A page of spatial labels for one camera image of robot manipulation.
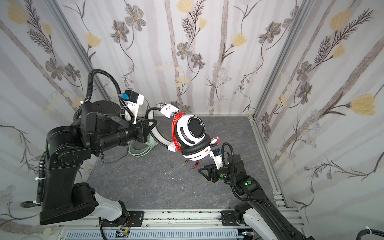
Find green white headphones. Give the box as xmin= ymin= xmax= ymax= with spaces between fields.
xmin=128 ymin=141 xmax=158 ymax=157

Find black white headphones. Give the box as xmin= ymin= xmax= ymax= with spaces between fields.
xmin=145 ymin=104 xmax=220 ymax=162

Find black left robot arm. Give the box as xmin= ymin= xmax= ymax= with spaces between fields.
xmin=21 ymin=69 xmax=157 ymax=227

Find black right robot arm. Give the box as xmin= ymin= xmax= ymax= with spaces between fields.
xmin=199 ymin=143 xmax=313 ymax=240

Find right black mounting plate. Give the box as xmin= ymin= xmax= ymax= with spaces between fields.
xmin=220 ymin=210 xmax=246 ymax=227

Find black mounting plate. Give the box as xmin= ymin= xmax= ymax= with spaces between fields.
xmin=127 ymin=211 xmax=145 ymax=228
xmin=220 ymin=210 xmax=246 ymax=227

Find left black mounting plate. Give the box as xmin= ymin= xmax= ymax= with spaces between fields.
xmin=127 ymin=211 xmax=145 ymax=228

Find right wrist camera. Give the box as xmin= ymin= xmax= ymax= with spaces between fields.
xmin=210 ymin=149 xmax=224 ymax=170

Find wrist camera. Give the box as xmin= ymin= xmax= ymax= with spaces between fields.
xmin=210 ymin=149 xmax=224 ymax=170
xmin=118 ymin=90 xmax=144 ymax=127

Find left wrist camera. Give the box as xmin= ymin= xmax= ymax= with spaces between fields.
xmin=118 ymin=90 xmax=144 ymax=127

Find white slotted cable duct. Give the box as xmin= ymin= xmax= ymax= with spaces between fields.
xmin=63 ymin=229 xmax=244 ymax=240

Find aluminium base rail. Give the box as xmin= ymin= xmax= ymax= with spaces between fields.
xmin=56 ymin=208 xmax=304 ymax=232

